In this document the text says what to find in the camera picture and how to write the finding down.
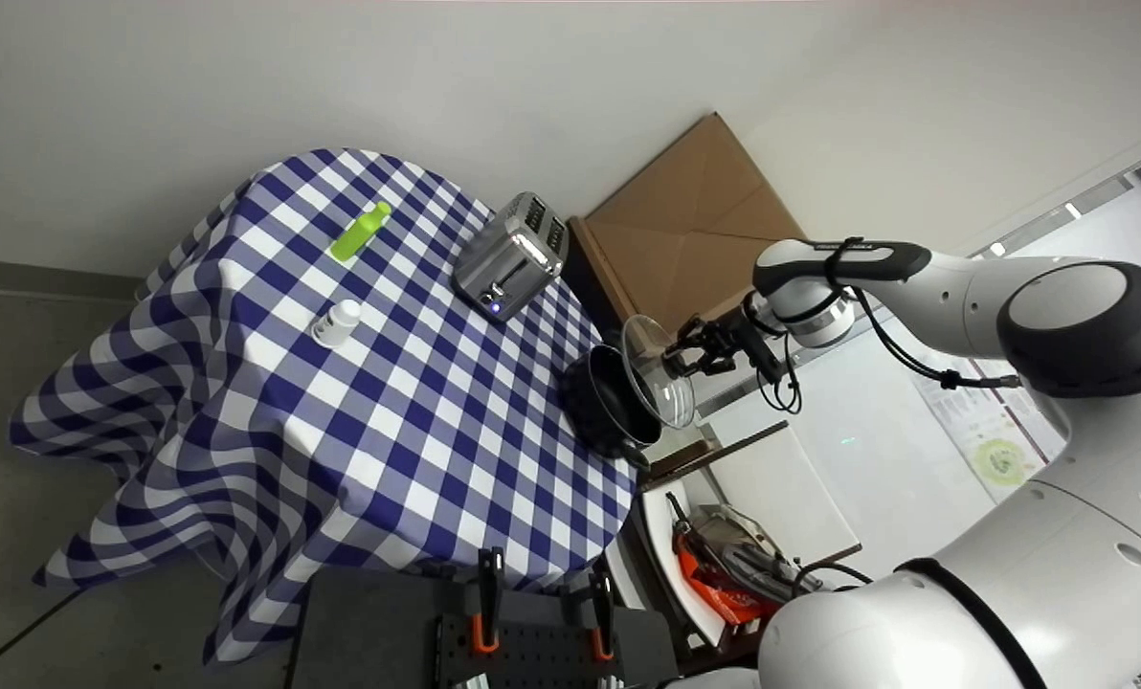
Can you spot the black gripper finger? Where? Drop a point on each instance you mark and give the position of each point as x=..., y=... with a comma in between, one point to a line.
x=694, y=334
x=705, y=366

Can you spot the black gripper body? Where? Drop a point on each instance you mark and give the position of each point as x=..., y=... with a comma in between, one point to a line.
x=745, y=334

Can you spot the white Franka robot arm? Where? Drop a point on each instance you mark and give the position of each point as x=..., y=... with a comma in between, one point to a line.
x=1079, y=509

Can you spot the black pot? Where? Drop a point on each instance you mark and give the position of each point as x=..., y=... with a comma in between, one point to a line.
x=603, y=403

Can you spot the thin wooden stick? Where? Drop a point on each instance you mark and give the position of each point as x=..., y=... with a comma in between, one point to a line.
x=726, y=449

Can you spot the brown cardboard box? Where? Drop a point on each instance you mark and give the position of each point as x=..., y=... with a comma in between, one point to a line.
x=691, y=231

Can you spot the white board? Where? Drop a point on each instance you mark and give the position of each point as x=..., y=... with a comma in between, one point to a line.
x=786, y=490

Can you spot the silver toaster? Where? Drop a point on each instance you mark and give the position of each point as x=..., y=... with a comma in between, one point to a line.
x=506, y=262

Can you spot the white bin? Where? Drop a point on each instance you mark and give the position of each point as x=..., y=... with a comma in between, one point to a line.
x=653, y=560

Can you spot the orange tool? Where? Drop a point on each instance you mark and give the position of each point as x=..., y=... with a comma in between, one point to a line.
x=718, y=586

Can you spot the white poster with green circle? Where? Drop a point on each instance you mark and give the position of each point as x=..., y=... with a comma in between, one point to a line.
x=996, y=459

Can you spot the green plastic bottle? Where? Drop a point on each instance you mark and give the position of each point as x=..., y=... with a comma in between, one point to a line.
x=359, y=236

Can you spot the small white bottle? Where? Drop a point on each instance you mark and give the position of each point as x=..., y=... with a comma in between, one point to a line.
x=339, y=323

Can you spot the blue white checkered tablecloth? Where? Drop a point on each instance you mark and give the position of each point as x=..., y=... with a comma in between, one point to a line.
x=342, y=434

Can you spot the black table stand panel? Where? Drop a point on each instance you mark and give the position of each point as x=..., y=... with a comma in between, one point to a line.
x=366, y=634

